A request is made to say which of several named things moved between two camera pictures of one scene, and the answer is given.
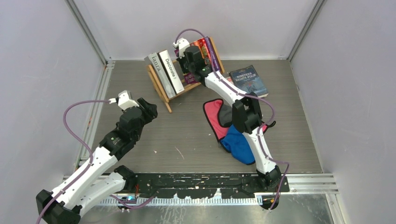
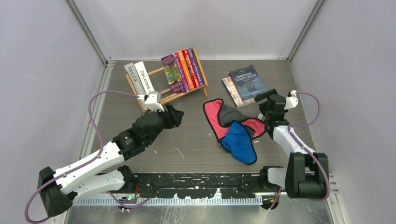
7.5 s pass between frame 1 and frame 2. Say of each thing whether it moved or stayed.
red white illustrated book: moved
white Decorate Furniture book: moved
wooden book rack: moved
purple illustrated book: moved
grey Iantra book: moved
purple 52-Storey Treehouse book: moved
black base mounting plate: stayed
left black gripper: moved
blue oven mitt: stayed
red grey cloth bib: stayed
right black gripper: moved
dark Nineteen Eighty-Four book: stayed
